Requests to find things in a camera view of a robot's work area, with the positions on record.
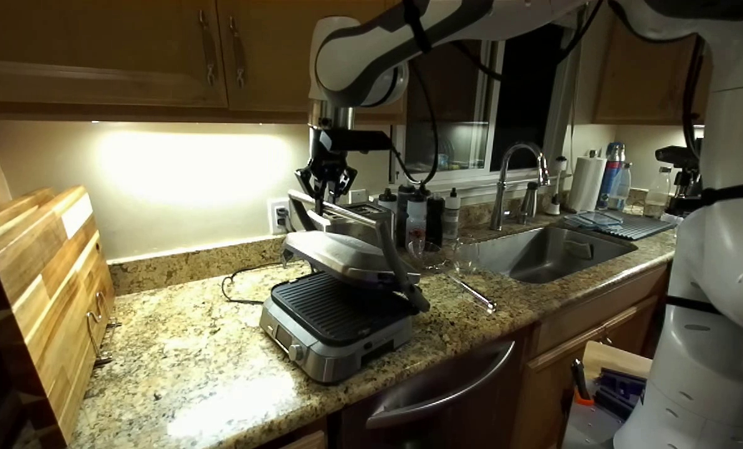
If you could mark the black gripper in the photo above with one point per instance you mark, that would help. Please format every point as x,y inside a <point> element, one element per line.
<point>328,175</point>

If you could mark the silver sandwich maker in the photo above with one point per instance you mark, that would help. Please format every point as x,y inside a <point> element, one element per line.
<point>338,320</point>

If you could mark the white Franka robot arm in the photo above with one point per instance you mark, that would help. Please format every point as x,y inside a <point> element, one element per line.
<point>363,59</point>

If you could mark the open box of tools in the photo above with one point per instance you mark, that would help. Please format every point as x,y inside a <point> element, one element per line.
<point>612,387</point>

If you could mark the black sports bottle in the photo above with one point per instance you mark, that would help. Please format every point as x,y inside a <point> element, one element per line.
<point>435,226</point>

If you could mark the clear wine glass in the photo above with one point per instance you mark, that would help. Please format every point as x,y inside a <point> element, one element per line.
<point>437,261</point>

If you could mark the white labelled bottle black cap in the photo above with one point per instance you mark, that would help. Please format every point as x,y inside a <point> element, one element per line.
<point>453,218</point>

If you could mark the kitchen window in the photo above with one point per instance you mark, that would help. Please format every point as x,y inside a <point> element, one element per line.
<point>473,134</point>

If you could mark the chrome kitchen faucet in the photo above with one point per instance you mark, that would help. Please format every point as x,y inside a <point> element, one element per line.
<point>505,165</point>

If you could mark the stainless steel sink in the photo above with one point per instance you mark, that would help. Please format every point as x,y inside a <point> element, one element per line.
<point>548,252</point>

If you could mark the soap dispenser bottle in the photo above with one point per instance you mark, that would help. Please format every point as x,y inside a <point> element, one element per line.
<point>559,190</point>

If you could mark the white paper towel roll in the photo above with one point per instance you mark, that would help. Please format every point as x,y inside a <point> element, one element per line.
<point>586,184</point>

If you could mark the bottles beside sink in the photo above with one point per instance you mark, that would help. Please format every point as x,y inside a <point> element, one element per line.
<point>614,178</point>

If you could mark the chequered wooden cutting board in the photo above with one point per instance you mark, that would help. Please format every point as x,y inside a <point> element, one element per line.
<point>56,307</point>

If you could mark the wooden sink base cabinet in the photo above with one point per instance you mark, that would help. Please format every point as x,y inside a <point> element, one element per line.
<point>596,320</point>

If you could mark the grey dish drying mat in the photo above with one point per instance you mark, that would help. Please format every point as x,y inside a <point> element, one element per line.
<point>625,226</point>

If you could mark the wooden corner upper cabinet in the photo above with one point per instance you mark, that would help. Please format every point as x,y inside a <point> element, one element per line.
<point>646,84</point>

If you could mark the white wall outlet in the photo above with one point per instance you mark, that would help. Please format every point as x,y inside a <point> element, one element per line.
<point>281,215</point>

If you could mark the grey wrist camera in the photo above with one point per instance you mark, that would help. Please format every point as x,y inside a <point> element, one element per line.
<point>367,140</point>

